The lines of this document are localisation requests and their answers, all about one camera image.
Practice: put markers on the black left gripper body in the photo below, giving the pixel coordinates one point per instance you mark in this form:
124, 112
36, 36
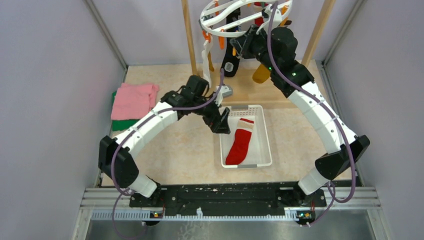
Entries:
208, 113

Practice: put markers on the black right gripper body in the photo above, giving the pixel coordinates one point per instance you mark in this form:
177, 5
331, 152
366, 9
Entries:
255, 46

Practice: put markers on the white round clip hanger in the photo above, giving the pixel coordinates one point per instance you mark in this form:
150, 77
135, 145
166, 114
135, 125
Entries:
213, 18

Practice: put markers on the red sock white cuff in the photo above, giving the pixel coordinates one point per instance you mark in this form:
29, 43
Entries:
240, 146

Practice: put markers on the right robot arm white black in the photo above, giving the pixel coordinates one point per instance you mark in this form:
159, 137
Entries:
343, 147

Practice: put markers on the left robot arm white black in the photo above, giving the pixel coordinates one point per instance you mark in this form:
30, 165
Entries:
116, 156

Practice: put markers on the mustard yellow sock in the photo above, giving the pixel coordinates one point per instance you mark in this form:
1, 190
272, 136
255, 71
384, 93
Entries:
210, 62
261, 74

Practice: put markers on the pink folded towel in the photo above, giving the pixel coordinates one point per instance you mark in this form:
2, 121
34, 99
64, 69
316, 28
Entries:
134, 101

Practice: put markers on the green folded towel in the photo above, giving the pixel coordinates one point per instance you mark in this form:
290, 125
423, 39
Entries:
121, 125

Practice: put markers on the white plastic basket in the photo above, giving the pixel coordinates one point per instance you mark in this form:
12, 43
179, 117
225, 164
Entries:
259, 154

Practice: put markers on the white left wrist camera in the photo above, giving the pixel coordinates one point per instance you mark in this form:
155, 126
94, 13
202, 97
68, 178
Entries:
224, 92

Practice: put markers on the wooden hanger stand frame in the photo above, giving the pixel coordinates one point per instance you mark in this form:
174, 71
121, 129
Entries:
245, 90

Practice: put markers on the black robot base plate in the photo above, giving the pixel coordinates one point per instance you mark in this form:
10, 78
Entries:
229, 199

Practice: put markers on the aluminium rail frame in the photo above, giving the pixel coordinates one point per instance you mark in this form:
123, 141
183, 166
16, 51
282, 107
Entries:
103, 212

